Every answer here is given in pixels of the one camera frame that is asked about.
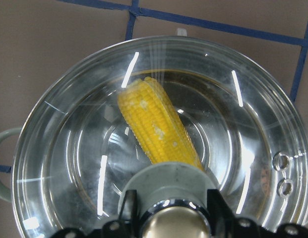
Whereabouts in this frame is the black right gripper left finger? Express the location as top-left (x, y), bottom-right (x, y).
top-left (102, 190), bottom-right (138, 238)

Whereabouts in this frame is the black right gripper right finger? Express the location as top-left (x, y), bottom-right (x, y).
top-left (207, 189), bottom-right (236, 238)

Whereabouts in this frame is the yellow corn cob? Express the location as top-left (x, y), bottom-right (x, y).
top-left (118, 77), bottom-right (203, 170)

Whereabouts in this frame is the glass pot lid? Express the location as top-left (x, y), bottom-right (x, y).
top-left (11, 36), bottom-right (308, 238)

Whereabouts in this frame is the pale green cooking pot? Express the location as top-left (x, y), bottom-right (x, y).
top-left (0, 28), bottom-right (308, 238)

